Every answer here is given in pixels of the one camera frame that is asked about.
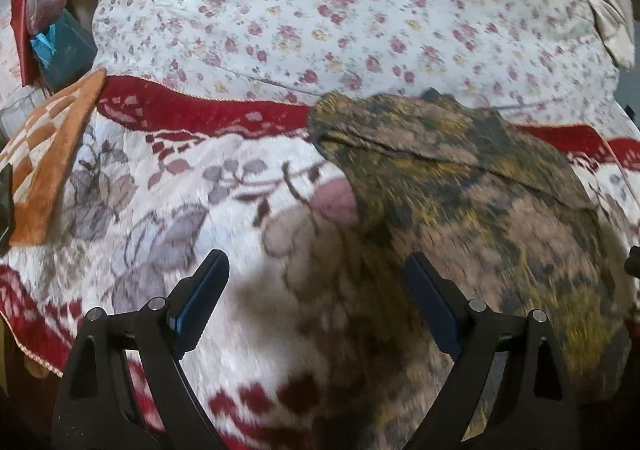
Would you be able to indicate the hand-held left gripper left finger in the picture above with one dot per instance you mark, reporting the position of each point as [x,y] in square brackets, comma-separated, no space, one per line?
[202,295]

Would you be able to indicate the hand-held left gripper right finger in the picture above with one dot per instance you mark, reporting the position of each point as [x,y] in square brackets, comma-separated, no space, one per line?
[430,302]

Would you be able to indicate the brown yellow patterned garment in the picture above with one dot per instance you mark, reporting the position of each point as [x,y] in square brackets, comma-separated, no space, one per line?
[475,190]

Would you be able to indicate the red white floral blanket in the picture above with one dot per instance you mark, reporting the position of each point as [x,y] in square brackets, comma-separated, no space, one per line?
[175,170]

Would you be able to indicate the orange checkered towel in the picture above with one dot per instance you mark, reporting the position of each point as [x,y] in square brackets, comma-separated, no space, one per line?
[45,150]

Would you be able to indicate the dark object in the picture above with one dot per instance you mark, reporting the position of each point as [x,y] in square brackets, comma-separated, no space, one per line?
[4,205]

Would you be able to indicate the teal plastic bag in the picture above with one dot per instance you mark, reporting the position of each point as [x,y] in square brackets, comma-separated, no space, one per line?
[67,47]

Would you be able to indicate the pale pink floral cloth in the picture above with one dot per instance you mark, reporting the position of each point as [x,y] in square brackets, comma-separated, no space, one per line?
[7,55]

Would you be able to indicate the white floral pillow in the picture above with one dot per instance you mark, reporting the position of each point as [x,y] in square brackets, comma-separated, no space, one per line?
[325,5]

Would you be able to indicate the red cloth strip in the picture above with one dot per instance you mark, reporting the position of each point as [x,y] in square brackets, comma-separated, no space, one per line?
[20,20]

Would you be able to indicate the clear plastic bag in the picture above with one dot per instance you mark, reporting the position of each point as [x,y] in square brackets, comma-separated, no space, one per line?
[47,0]

